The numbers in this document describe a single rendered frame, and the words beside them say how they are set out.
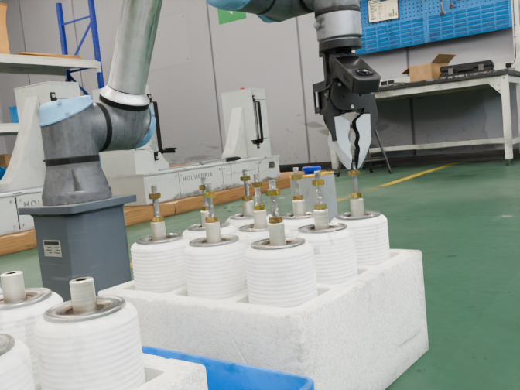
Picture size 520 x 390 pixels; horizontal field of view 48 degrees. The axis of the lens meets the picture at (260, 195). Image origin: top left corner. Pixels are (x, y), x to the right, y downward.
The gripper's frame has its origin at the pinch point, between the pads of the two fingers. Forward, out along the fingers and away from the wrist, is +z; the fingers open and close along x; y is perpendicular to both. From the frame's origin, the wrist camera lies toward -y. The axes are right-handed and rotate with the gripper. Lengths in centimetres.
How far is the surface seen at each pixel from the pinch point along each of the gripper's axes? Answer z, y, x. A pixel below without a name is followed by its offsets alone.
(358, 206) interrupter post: 7.7, -0.5, 0.1
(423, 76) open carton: -47, 373, -250
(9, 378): 11, -42, 50
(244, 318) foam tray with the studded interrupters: 17.7, -17.4, 25.5
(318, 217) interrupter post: 7.5, -7.2, 10.2
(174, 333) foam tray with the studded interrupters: 21.4, -6.6, 33.5
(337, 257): 13.1, -11.2, 9.2
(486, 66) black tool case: -47, 327, -280
